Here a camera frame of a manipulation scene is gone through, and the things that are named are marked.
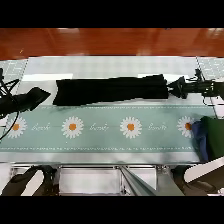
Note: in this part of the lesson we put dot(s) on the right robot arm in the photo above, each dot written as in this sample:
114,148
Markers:
213,88

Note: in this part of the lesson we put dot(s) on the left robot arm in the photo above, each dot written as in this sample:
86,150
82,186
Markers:
10,104

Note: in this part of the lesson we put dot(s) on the silver frame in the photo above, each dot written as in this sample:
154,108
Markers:
140,186

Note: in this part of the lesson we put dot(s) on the black garment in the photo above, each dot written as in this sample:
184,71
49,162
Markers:
110,90

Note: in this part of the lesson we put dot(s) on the blue garment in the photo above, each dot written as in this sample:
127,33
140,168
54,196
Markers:
199,138

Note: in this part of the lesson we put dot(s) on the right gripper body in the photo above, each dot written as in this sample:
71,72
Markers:
181,88

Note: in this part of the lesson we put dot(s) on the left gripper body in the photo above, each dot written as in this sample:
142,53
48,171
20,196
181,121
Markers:
35,98

